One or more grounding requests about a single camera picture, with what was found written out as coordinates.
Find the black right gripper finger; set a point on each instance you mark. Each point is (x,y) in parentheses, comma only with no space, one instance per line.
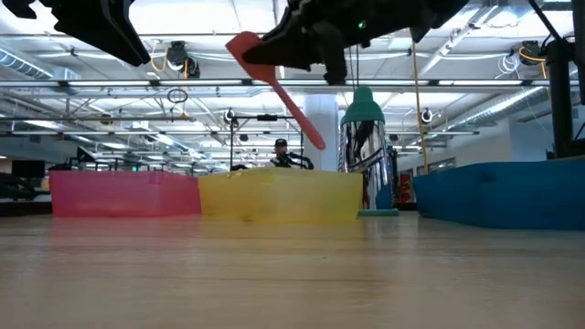
(288,50)
(333,55)

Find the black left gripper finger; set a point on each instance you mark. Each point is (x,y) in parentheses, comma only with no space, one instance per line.
(100,27)
(23,7)

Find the orange silicone spatula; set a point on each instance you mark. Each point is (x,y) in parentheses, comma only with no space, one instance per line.
(297,114)

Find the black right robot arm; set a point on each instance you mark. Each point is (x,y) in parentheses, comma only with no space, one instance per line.
(434,13)

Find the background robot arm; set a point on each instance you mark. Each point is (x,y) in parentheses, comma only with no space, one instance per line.
(302,160)

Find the white building column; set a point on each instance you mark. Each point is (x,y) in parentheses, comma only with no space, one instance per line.
(320,105)

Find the clear utensil holder cup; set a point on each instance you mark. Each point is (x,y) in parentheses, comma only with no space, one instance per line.
(363,146)

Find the person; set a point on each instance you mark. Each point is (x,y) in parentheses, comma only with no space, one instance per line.
(280,147)

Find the yellow plastic bin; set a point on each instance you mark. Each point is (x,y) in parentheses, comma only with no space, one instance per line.
(279,196)

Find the red cabinet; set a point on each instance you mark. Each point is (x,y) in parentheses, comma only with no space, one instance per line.
(405,187)

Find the black monitor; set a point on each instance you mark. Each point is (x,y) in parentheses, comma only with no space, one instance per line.
(27,168)

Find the pink plastic bin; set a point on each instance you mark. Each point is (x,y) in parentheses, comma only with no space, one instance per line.
(123,194)

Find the blue plastic bin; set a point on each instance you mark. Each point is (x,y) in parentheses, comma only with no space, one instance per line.
(503,194)

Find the black background rig frame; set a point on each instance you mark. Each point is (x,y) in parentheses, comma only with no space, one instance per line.
(267,117)

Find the black vertical post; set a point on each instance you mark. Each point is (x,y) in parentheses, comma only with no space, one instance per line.
(561,100)

